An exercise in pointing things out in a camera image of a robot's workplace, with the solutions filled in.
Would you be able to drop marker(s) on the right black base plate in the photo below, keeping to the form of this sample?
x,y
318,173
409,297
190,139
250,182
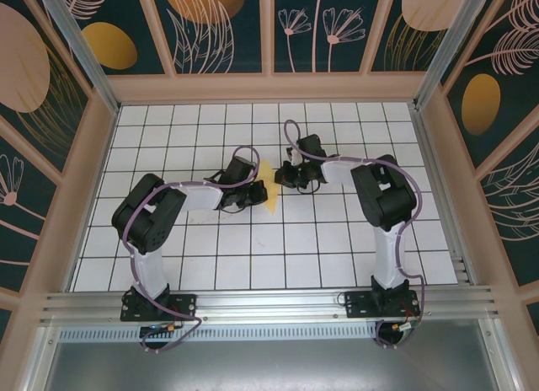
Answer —
x,y
358,304

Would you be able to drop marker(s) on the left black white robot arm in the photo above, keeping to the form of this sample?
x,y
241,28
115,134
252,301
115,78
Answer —
x,y
147,214

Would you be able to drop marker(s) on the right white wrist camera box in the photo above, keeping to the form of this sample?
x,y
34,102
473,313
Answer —
x,y
293,155

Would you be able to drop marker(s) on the grey metal shelf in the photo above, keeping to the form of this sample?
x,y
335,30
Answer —
x,y
269,365

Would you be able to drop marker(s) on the long aluminium mounting rail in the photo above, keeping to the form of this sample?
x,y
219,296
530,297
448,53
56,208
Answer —
x,y
269,302

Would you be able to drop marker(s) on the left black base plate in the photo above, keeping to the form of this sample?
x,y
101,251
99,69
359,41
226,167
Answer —
x,y
185,306

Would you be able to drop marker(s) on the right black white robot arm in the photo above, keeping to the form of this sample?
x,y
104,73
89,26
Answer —
x,y
387,197

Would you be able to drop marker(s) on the aluminium frame post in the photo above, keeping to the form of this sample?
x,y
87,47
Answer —
x,y
446,45
84,54

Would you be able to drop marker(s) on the yellow square paper sheet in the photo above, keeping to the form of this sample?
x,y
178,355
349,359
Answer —
x,y
269,174

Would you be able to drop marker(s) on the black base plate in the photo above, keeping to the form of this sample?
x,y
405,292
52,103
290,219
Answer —
x,y
185,306
358,304

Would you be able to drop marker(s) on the aluminium side rail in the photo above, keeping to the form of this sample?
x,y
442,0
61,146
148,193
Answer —
x,y
446,205

